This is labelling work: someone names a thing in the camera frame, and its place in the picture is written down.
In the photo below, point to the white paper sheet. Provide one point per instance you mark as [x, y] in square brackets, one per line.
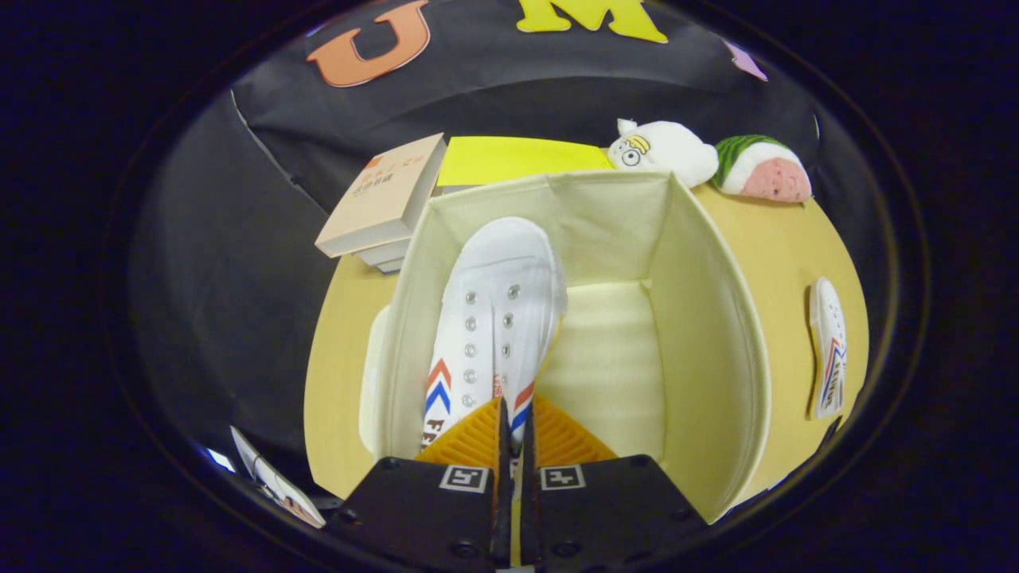
[275, 481]

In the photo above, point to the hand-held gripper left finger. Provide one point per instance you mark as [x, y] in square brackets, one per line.
[501, 509]

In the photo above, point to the lit computer screen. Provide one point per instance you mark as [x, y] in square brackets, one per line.
[216, 459]

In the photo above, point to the white plush toy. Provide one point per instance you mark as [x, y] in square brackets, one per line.
[677, 151]

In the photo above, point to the pale grey book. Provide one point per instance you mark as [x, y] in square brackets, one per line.
[384, 253]

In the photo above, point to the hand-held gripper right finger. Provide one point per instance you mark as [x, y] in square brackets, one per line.
[532, 509]

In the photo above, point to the beige book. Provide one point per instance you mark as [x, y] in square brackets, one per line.
[382, 199]

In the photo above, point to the watermelon plush toy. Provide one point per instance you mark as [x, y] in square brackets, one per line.
[768, 171]

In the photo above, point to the white shoe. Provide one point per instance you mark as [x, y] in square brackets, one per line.
[501, 263]
[828, 318]

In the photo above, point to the yellow book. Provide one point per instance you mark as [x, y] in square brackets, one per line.
[517, 159]

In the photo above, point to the cream fabric storage box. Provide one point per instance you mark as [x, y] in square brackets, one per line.
[708, 334]

